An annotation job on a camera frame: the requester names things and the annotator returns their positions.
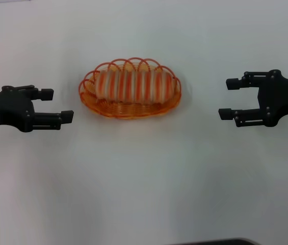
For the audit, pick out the dark robot torso edge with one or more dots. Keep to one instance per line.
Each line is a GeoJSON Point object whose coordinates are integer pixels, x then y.
{"type": "Point", "coordinates": [222, 242]}

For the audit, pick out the orange striped bread loaf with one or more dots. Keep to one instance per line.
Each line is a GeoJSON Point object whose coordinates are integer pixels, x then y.
{"type": "Point", "coordinates": [133, 86]}

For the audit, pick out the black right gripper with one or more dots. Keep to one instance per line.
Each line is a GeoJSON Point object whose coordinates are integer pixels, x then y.
{"type": "Point", "coordinates": [281, 97]}

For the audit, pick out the orange woven plastic basket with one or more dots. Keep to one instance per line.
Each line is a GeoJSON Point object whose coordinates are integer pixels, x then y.
{"type": "Point", "coordinates": [133, 111]}

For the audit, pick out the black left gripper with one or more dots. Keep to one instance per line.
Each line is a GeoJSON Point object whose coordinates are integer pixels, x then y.
{"type": "Point", "coordinates": [6, 109]}

